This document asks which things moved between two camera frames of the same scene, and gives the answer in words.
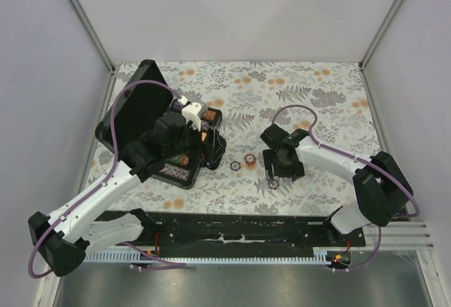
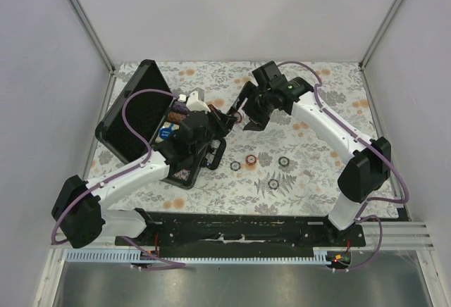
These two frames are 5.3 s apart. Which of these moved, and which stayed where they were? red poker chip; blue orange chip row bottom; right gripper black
Moved: right gripper black
Stayed: blue orange chip row bottom; red poker chip
